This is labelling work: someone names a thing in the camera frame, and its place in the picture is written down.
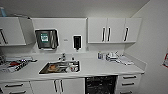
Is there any dish drying rack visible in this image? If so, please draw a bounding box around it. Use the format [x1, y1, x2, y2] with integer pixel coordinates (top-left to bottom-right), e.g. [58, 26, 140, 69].
[0, 56, 38, 73]

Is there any small white container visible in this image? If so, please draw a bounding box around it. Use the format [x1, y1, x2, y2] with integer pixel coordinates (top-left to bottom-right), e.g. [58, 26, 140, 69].
[101, 53, 107, 61]

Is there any white drawer stack beside microwave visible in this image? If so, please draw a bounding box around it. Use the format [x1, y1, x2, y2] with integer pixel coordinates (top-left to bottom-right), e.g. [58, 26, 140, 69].
[0, 81, 34, 94]

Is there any white two-door base cabinet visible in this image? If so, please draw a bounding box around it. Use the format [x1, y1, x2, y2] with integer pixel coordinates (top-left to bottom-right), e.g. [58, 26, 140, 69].
[29, 77, 86, 94]

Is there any orange bowl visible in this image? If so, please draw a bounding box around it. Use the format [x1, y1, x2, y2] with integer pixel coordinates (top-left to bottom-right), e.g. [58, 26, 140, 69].
[48, 64, 60, 72]

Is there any small blue bottle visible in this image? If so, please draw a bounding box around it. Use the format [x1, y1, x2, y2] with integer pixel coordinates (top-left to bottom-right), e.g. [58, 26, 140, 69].
[97, 51, 103, 61]

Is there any blue bottle atop cabinet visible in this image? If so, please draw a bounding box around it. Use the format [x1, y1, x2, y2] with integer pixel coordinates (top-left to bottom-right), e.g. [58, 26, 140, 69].
[0, 6, 8, 18]

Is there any white drawer stack beside dishwasher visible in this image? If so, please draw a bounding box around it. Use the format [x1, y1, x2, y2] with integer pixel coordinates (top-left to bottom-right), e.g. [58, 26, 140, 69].
[114, 73, 143, 94]

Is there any black wall soap dispenser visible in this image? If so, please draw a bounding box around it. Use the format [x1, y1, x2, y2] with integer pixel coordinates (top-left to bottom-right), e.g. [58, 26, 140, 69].
[72, 34, 83, 53]

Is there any stainless steel sink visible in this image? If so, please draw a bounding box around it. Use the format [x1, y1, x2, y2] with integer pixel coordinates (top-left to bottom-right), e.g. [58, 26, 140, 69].
[38, 60, 82, 75]

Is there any white three-door wall cabinet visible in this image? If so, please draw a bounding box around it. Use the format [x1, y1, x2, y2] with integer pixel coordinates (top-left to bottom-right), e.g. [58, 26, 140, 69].
[86, 16, 143, 45]

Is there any stack of white plates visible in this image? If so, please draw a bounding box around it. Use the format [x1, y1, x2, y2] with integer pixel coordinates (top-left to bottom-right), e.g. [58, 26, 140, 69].
[105, 50, 120, 62]

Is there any black paper towel dispenser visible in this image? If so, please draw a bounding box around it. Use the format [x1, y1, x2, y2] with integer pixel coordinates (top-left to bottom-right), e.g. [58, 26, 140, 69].
[34, 28, 60, 51]

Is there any chrome faucet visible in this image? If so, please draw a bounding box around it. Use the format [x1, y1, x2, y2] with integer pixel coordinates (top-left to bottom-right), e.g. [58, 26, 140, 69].
[58, 52, 68, 62]

